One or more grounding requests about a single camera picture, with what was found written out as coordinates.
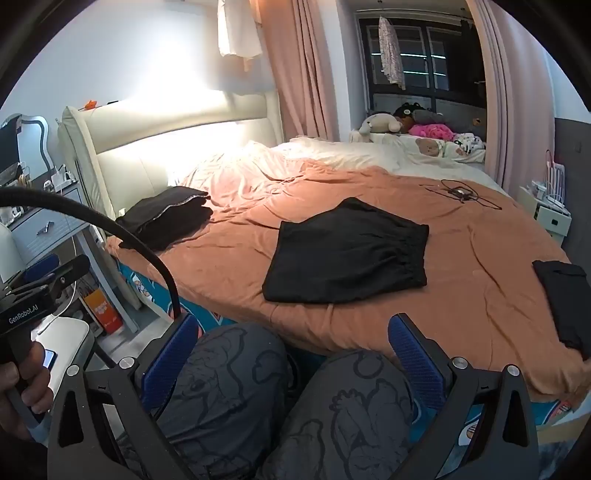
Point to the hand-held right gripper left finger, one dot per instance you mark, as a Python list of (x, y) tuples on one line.
[(170, 357)]

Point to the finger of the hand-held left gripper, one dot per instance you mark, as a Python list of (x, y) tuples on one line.
[(69, 273)]

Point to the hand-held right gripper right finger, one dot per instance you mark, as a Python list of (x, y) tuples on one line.
[(415, 357)]

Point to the black pants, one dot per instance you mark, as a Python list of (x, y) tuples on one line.
[(346, 254)]

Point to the person's left hand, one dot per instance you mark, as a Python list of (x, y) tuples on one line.
[(32, 387)]

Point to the white stool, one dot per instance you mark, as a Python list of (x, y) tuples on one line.
[(64, 337)]

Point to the orange box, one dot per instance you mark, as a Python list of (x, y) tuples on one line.
[(104, 311)]

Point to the blue grey dresser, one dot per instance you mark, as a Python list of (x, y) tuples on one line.
[(60, 221)]

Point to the person's left leg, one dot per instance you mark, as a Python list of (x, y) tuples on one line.
[(231, 392)]

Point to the person's leg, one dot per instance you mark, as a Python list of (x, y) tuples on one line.
[(341, 415), (231, 392)]

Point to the orange blanket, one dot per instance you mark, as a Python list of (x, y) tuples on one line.
[(461, 277)]

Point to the person's right leg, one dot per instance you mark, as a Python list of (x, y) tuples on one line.
[(341, 415)]

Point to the folded black garment stack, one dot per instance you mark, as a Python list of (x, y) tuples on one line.
[(161, 217)]

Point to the white framed mirror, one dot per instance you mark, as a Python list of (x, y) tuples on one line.
[(27, 138)]

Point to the cream upholstered headboard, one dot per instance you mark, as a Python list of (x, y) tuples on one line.
[(152, 152)]

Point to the small orange toy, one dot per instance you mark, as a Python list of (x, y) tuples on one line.
[(88, 105)]

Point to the eyeglasses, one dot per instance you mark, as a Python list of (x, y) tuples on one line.
[(459, 190)]

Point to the white nightstand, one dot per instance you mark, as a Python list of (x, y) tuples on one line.
[(549, 217)]

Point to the cream duvet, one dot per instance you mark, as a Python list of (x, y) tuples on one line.
[(351, 154)]

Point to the black spotted white cloth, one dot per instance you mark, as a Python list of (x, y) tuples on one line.
[(471, 141)]

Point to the pink plush toy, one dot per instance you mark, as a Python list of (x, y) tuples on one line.
[(434, 131)]

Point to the beige plush dog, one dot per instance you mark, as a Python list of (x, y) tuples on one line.
[(381, 123)]

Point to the grey plush toy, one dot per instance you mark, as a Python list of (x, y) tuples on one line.
[(429, 116)]

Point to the dark plush toy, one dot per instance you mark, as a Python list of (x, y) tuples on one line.
[(406, 110)]

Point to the pink curtain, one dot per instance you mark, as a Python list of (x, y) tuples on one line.
[(300, 69), (512, 92)]

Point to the hanging white garment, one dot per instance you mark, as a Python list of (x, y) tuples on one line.
[(238, 27)]

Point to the dark window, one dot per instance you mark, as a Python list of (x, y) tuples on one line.
[(425, 60)]

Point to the hanging floral garment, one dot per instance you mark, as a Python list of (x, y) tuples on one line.
[(391, 50)]

